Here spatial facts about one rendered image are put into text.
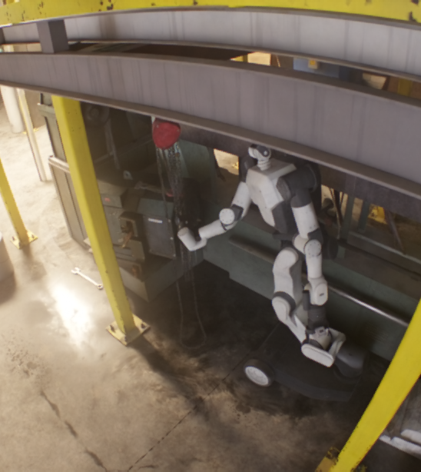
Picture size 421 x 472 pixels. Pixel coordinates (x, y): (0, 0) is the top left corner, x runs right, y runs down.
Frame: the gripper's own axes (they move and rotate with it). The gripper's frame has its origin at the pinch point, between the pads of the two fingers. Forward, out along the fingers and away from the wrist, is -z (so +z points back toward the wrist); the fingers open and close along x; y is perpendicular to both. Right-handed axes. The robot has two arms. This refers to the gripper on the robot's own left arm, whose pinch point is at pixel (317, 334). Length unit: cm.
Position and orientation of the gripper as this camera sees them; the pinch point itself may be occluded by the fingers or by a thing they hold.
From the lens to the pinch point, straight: 195.2
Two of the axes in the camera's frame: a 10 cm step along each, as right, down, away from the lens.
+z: -1.8, -9.3, -3.3
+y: 2.4, 2.9, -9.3
